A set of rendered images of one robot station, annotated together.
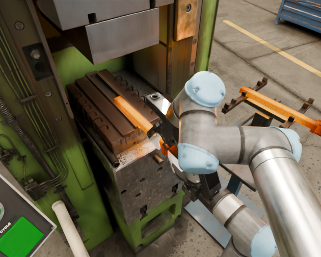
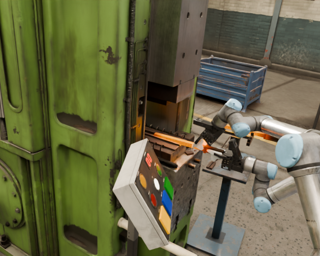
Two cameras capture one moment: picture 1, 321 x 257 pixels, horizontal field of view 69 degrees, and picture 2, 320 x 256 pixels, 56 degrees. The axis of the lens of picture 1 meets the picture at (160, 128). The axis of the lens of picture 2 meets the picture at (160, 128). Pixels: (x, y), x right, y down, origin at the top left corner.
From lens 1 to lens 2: 1.14 m
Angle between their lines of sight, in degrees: 29
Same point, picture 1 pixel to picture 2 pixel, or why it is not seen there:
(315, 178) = not seen: hidden behind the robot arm
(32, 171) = not seen: hidden behind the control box
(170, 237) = not seen: outside the picture
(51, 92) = (139, 124)
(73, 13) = (177, 80)
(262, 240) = (270, 166)
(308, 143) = (252, 178)
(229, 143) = (251, 120)
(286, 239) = (283, 130)
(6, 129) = (122, 146)
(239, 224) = (258, 164)
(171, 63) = (180, 111)
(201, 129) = (240, 117)
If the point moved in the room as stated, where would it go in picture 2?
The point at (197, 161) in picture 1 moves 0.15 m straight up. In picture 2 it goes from (244, 127) to (251, 95)
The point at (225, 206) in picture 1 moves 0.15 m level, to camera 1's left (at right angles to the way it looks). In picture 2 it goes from (249, 160) to (224, 164)
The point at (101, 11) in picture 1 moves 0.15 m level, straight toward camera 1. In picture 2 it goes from (182, 79) to (203, 88)
